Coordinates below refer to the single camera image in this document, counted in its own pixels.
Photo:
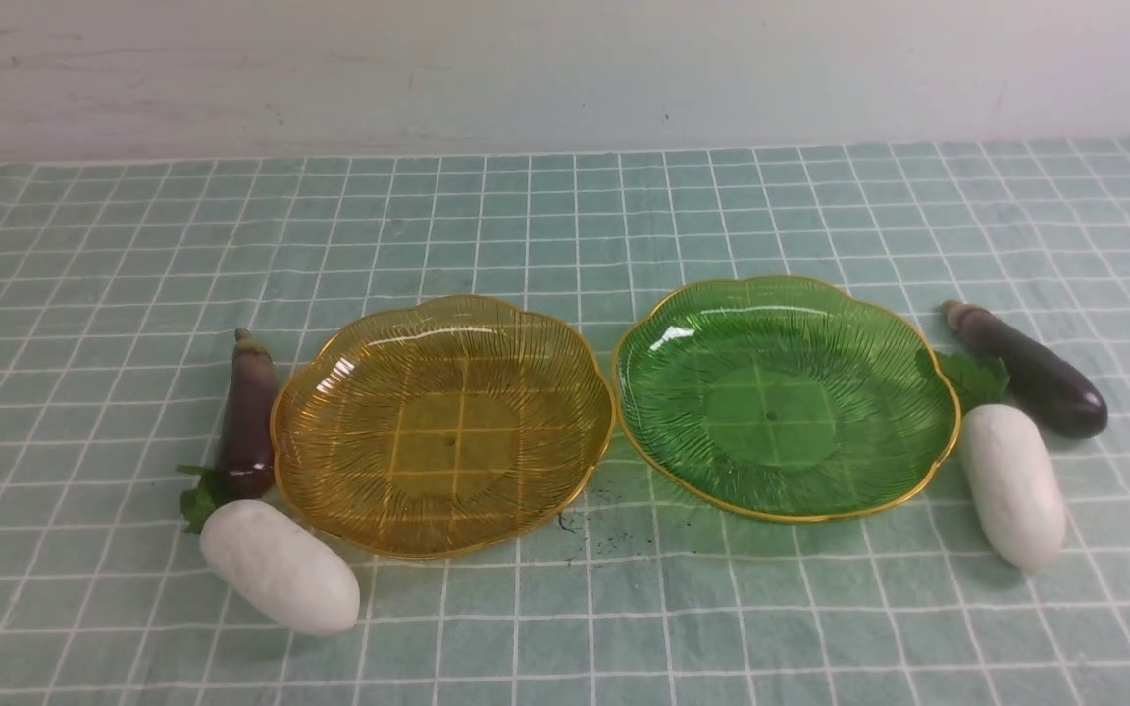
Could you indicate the white radish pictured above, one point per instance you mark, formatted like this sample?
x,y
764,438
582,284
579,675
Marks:
x,y
1007,466
267,558

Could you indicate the amber plastic plate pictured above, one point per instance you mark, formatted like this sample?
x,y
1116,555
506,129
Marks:
x,y
432,431

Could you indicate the green checkered tablecloth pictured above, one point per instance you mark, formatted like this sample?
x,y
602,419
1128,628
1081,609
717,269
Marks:
x,y
121,285

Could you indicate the dark purple eggplant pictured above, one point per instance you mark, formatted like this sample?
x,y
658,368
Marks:
x,y
1007,361

